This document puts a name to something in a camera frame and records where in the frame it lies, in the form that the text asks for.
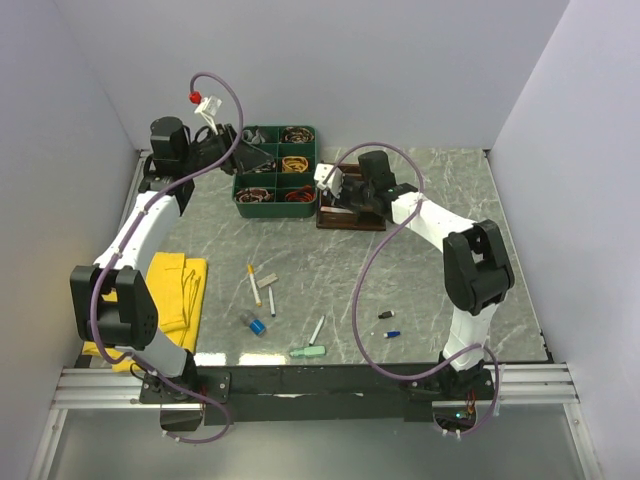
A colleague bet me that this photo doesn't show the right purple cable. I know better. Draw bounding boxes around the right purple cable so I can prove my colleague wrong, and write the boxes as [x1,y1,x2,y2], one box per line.
[329,143,501,437]

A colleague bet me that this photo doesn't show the short mint green highlighter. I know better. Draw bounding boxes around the short mint green highlighter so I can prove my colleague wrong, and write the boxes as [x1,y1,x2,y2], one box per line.
[289,345,326,359]

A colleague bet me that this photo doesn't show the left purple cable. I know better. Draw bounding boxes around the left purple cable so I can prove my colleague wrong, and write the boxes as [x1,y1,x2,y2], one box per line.
[89,72,246,446]

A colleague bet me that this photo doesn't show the short blue tipped pen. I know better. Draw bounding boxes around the short blue tipped pen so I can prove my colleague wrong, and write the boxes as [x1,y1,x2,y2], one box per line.
[268,285,277,318]

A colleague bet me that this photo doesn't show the blue capped glue stick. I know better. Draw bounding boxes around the blue capped glue stick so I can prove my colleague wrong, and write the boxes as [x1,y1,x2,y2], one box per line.
[239,310,266,337]

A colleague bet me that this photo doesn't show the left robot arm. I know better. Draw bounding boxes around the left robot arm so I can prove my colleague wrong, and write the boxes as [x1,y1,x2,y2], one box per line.
[70,116,274,402]

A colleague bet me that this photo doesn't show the purple cable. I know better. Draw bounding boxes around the purple cable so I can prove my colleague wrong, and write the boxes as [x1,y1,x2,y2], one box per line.
[89,72,246,446]
[329,143,501,437]

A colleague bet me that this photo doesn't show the black base bar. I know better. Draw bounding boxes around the black base bar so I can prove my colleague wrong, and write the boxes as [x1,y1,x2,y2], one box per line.
[138,363,496,426]

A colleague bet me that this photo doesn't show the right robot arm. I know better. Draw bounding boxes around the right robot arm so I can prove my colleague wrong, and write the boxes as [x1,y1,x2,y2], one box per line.
[314,150,515,398]

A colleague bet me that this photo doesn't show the small grey eraser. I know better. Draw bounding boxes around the small grey eraser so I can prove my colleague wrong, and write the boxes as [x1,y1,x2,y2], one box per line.
[256,273,278,289]

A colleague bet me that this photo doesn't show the yellow capped white pen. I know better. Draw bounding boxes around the yellow capped white pen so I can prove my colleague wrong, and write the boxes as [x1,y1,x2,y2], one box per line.
[247,264,263,307]

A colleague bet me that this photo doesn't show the uncapped white marker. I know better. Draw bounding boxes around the uncapped white marker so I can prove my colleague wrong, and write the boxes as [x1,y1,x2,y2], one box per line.
[308,315,326,346]

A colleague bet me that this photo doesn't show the aluminium rail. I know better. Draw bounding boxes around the aluminium rail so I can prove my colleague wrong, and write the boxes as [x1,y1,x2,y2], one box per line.
[51,364,579,410]

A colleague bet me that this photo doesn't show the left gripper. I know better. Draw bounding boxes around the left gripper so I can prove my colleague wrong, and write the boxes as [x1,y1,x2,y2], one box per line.
[181,123,274,176]

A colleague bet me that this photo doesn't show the green compartment tray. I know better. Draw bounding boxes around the green compartment tray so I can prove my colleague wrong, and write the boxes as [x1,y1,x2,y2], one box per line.
[232,125,318,219]

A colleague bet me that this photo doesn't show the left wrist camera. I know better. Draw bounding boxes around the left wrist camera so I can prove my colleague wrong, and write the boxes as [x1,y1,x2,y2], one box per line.
[189,91,222,134]

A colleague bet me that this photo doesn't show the brown wooden desk organizer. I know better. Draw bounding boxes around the brown wooden desk organizer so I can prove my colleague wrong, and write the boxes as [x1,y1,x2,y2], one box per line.
[316,191,386,232]

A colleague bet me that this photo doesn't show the yellow cloth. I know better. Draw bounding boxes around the yellow cloth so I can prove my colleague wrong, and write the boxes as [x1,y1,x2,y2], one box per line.
[70,252,207,377]

